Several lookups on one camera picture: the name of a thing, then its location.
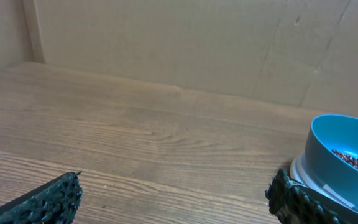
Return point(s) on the white digital kitchen scale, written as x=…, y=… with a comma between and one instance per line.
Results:
x=322, y=193

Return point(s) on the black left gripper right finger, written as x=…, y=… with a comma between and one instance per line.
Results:
x=294, y=203

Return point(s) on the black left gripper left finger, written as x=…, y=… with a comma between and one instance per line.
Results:
x=56, y=201

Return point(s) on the teal plastic bowl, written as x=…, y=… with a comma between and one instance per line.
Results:
x=330, y=134

